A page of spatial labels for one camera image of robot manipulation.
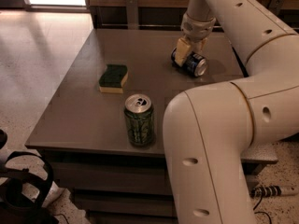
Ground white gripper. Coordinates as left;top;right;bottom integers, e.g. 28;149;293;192
175;13;216;66

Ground blue pepsi can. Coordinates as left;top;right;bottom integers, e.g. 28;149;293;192
180;51;207;77

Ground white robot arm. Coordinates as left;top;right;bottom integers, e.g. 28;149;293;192
163;0;298;224

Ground green soda can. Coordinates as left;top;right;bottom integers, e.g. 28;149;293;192
124;94;154;147

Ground green yellow sponge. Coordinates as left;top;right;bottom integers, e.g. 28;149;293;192
98;64;128;93

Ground wooden counter with brackets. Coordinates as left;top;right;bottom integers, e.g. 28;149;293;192
86;0;299;27

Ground white power strip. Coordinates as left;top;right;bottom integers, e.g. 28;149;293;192
250;185;299;198

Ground black power cable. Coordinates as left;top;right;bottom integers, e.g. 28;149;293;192
252;196;273;224

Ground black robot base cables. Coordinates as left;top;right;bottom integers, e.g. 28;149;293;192
0;129;60;224

